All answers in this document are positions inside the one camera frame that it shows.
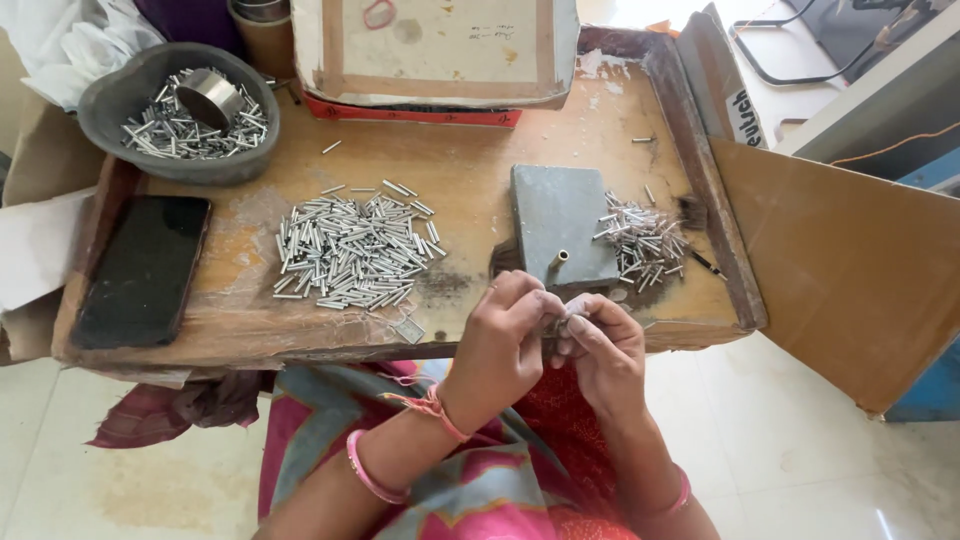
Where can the person's right hand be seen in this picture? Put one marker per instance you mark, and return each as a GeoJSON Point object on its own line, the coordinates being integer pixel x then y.
{"type": "Point", "coordinates": [604, 352]}

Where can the person's left hand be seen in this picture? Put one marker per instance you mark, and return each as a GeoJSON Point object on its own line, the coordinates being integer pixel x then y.
{"type": "Point", "coordinates": [495, 352]}

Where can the small metal tube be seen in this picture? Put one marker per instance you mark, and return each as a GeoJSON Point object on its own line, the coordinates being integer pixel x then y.
{"type": "Point", "coordinates": [556, 326]}

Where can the pink thread wristband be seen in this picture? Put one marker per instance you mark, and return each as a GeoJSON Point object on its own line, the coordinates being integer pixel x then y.
{"type": "Point", "coordinates": [435, 409]}

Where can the scattered heap of metal tubes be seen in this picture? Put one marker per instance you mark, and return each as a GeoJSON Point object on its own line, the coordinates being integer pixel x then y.
{"type": "Point", "coordinates": [643, 240]}

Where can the colourful patterned clothing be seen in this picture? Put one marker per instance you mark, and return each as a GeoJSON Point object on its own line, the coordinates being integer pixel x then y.
{"type": "Point", "coordinates": [450, 465]}

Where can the grey stone block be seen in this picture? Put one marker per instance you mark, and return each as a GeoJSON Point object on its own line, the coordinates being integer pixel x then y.
{"type": "Point", "coordinates": [559, 225]}

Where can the small black brush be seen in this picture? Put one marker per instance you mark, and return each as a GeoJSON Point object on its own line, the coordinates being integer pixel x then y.
{"type": "Point", "coordinates": [694, 221]}

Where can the pink bangle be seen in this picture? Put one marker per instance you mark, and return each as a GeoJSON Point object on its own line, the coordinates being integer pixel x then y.
{"type": "Point", "coordinates": [679, 495]}
{"type": "Point", "coordinates": [371, 476]}

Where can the pile of sorted metal tubes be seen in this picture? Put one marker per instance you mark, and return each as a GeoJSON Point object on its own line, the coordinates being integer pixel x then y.
{"type": "Point", "coordinates": [356, 247]}

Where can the wooden work tray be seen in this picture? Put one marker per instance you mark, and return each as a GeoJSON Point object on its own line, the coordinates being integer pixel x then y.
{"type": "Point", "coordinates": [465, 172]}

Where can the red flat box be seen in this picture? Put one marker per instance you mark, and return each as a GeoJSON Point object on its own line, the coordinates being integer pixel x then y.
{"type": "Point", "coordinates": [405, 115]}

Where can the brown cardboard sheet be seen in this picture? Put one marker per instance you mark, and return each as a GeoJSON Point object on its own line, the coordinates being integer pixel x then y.
{"type": "Point", "coordinates": [847, 262]}

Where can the taped cardboard box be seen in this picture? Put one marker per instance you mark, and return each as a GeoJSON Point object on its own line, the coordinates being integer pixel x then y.
{"type": "Point", "coordinates": [435, 52]}

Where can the pink rubber band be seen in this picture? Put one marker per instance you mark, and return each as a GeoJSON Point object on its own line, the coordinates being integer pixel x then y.
{"type": "Point", "coordinates": [379, 13]}

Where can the black smartphone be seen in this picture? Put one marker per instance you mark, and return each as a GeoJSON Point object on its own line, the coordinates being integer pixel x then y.
{"type": "Point", "coordinates": [142, 270]}

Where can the round steel cup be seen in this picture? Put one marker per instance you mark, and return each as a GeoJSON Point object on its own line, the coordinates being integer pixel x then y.
{"type": "Point", "coordinates": [210, 97]}

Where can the brown cardboard cylinder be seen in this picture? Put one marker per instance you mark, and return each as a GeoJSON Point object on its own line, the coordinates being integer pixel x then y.
{"type": "Point", "coordinates": [262, 41]}

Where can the heap of tubes in bowl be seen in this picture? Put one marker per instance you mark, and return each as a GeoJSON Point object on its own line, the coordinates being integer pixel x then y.
{"type": "Point", "coordinates": [165, 135]}

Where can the grey bowl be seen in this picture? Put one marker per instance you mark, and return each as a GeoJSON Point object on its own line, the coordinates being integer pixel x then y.
{"type": "Point", "coordinates": [120, 97]}

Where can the white plastic bag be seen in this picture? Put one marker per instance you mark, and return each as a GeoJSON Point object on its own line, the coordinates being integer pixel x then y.
{"type": "Point", "coordinates": [75, 45]}

